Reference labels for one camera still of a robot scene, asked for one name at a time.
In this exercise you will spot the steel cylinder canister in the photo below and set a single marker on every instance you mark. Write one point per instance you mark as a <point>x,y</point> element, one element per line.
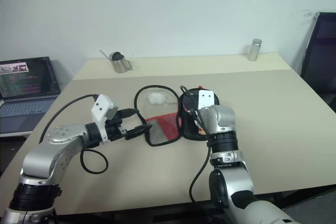
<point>255,51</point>

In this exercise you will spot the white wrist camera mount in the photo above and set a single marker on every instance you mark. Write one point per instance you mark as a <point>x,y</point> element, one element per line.
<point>206,98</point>
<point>101,107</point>

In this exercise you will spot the black table frame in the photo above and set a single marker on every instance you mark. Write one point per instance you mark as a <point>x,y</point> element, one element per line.
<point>157,213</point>

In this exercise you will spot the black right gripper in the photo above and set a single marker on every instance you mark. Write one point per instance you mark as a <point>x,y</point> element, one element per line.
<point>197,119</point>

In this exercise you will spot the steel long-spout kettle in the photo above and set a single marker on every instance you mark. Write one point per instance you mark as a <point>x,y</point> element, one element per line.
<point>120,65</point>

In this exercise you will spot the white ball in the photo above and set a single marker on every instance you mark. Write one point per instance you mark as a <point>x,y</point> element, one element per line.
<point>156,98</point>

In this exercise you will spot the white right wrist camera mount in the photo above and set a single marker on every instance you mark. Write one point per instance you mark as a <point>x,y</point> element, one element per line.
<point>206,98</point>

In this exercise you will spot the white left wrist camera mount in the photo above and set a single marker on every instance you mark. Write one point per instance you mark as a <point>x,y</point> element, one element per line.
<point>101,107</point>

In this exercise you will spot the black zip paddle case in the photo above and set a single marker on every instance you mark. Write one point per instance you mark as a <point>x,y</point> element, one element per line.
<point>157,132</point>

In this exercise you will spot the open grey laptop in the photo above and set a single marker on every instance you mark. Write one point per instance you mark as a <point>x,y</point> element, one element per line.
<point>23,106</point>

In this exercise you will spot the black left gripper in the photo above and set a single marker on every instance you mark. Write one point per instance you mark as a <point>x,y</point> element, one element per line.
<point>114,130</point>

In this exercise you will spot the black screen panel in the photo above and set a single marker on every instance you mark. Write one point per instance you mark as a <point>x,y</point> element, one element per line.
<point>323,51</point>

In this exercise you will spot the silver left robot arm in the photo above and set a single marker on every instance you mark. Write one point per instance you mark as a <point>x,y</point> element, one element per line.
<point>60,134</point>

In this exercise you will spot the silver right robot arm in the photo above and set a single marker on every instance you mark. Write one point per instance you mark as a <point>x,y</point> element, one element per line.
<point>225,121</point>

